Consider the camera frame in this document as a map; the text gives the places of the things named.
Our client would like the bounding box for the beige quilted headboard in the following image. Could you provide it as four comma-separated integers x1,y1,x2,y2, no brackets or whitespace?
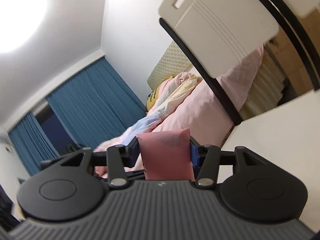
147,41,192,90

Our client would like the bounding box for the round ceiling lamp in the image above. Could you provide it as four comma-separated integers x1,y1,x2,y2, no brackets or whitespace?
1,0,50,54

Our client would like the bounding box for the cardboard box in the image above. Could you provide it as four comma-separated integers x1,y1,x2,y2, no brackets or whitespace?
267,9,320,96

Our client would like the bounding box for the pastel striped duvet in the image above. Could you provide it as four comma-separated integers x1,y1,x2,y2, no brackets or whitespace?
125,71,203,136

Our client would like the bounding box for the white chair with black frame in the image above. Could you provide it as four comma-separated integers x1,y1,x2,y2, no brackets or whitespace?
158,0,279,125

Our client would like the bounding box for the blue curtain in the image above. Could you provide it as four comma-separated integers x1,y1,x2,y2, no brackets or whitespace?
9,57,145,176

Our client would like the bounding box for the bed with pink sheet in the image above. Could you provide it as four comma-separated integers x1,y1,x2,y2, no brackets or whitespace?
93,44,288,156

